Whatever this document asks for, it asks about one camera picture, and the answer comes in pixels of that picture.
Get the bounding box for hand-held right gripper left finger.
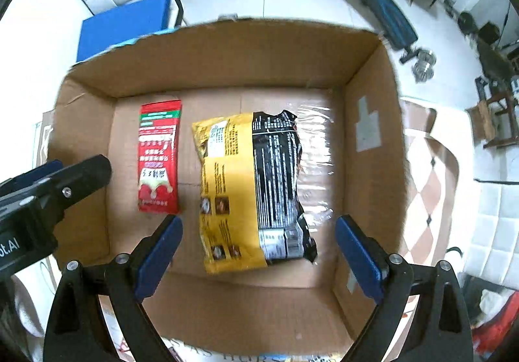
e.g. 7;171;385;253
42;215;184;362

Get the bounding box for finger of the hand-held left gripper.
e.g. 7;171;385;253
36;155;113;225
0;160;64;199

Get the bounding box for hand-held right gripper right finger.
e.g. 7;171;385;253
334;215;475;362

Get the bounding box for red snack packet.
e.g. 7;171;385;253
138;100;183;214

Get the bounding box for yellow and black noodle packet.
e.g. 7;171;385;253
191;110;319;274

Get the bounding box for brown cardboard box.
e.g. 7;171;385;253
46;19;408;355

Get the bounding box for checkered printed tablecloth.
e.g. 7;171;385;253
32;99;473;362

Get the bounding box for white quilted chair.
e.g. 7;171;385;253
462;180;519;290

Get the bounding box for red cloth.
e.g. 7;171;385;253
472;293;519;355

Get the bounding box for blue cushion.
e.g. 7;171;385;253
77;0;173;63

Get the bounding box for wooden stool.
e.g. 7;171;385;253
466;90;519;149

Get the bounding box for chrome dumbbell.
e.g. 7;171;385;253
399;47;438;83

